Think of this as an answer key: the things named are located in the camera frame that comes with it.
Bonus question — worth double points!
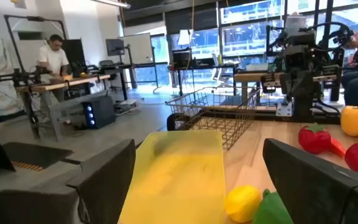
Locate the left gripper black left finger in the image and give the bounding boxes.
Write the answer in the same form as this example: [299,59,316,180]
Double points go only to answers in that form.
[66,139,136,224]

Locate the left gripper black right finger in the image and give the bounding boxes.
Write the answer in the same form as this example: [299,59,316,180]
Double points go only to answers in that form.
[262,138,358,224]

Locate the red strawberry with green leaves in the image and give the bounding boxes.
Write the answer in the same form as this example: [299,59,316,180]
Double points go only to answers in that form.
[298,123,333,155]

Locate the green bell pepper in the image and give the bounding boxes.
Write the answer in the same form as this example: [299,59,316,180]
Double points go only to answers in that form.
[252,189,295,224]

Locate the yellow lemon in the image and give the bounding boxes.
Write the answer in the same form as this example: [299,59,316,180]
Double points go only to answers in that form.
[224,185,262,223]

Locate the metal mounting plate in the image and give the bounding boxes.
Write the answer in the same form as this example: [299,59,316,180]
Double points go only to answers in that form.
[275,101,293,118]

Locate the wooden workbench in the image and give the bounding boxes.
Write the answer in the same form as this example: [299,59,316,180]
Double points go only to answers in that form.
[14,73,111,142]
[233,71,338,103]

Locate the black computer tower blue lights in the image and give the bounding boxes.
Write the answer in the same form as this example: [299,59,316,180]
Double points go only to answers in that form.
[81,96,116,130]

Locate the yellow translucent plastic bin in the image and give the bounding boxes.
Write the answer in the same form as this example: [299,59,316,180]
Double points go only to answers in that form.
[118,129,227,224]

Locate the black hazard-striped floor mat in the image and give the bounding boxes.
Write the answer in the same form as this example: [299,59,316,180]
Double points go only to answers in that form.
[1,141,82,172]

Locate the black desk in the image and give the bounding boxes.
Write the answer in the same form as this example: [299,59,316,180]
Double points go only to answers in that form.
[169,49,239,97]

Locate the black monitor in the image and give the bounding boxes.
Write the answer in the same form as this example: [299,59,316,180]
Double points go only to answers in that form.
[105,38,126,57]
[61,39,86,68]

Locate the whiteboard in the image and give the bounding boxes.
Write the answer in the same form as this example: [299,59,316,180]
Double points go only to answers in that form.
[119,32,154,65]

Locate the ceiling light tube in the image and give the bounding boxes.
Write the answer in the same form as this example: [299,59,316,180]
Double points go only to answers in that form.
[90,0,132,9]

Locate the wire mesh basket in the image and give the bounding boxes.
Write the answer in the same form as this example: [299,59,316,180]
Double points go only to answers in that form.
[165,86,262,151]

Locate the black metal rig frame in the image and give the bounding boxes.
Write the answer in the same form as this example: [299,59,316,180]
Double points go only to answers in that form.
[4,14,68,74]

